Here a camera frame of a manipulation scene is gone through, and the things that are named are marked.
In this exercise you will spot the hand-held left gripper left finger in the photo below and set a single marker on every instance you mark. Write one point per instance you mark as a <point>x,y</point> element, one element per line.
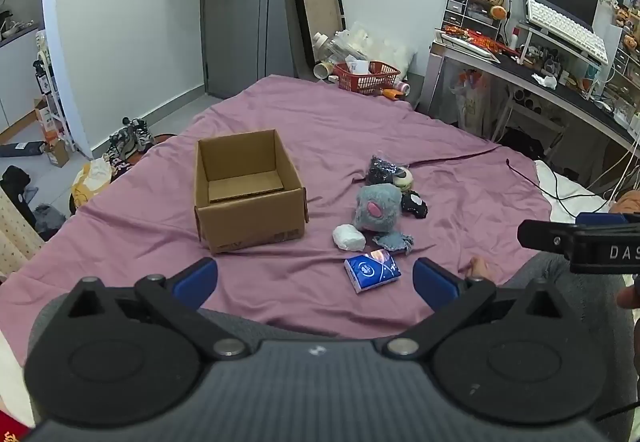
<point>196,283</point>

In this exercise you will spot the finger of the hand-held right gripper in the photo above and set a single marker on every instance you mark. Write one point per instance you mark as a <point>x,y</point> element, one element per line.
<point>545,236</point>
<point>600,218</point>

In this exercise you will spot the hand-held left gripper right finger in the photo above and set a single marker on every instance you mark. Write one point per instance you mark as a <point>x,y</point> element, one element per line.
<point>434,283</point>

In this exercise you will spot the frayed denim cloth scrap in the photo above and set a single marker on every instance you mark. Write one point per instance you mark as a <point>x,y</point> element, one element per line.
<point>392,243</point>

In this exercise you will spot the blue tissue packet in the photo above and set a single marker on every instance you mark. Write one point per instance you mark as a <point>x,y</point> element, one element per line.
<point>372,272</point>

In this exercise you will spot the small black plush toy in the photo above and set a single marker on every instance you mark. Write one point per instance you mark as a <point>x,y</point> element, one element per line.
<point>414,204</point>

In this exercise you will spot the grey fluffy plush toy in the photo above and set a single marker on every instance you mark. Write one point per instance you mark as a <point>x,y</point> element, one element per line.
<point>375,209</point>

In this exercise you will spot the white sock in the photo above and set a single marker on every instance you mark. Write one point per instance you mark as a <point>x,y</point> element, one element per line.
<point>349,237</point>

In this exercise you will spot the white green soft ball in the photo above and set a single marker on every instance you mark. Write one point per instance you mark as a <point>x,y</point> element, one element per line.
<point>404,179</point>

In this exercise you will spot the black glitter plastic bag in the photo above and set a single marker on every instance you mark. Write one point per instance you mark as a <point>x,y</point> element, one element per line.
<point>381,169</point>

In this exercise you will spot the person's right hand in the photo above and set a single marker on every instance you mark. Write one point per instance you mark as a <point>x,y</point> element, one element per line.
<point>627,202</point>

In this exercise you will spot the person's grey pants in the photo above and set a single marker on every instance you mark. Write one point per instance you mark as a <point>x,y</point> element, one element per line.
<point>550,267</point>

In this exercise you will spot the white bedding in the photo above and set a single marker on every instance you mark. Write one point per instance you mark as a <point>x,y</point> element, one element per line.
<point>570,189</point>

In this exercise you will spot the white desk with dark top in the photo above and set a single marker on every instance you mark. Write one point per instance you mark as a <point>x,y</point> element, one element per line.
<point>550,84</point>

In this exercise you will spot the yellow white bag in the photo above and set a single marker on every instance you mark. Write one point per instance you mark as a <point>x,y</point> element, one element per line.
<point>92,179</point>

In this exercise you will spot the hanging clear shopping bag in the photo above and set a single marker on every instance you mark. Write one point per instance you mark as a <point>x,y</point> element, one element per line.
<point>475,107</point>

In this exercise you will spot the pair of patterned sneakers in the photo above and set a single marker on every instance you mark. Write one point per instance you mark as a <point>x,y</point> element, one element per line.
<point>130,144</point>

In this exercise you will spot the small cardboard box on floor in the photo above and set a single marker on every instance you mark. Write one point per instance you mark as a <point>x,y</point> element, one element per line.
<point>57,153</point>

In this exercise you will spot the white keyboard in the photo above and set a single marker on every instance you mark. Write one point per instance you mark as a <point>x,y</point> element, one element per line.
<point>565,29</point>

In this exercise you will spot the white bottle with red cap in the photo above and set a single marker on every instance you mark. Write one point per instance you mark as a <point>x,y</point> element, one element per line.
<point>514,39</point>

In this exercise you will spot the small pink capped bottle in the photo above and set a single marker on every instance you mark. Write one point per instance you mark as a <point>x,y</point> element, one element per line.
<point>402,87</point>

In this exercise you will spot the dark clothes on floor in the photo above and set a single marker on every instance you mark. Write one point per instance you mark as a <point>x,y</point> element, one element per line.
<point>15,182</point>

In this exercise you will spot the red plastic basket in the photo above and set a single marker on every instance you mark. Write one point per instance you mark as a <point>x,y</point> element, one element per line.
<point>367,82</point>

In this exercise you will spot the orange plush ball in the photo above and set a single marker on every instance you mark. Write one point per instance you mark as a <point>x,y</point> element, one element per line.
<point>498,13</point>

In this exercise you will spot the grey drawer organizer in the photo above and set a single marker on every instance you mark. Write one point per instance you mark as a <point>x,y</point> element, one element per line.
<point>465,12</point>

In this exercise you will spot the tape roll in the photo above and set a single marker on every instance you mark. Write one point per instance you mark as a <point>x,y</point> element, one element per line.
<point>323,70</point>

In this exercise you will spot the pile of clear plastic bags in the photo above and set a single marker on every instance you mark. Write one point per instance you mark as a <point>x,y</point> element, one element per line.
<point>380,47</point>

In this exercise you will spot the white storage rack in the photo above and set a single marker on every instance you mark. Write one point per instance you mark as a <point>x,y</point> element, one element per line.
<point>50,87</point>

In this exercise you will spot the clear jar with white lid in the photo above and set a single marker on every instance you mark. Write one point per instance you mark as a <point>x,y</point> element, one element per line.
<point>325,47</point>

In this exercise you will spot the grey door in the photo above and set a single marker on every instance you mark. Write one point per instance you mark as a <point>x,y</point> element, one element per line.
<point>240,22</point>

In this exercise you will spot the black framed cork board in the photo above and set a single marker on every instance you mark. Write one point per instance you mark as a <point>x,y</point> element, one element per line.
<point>320,2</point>

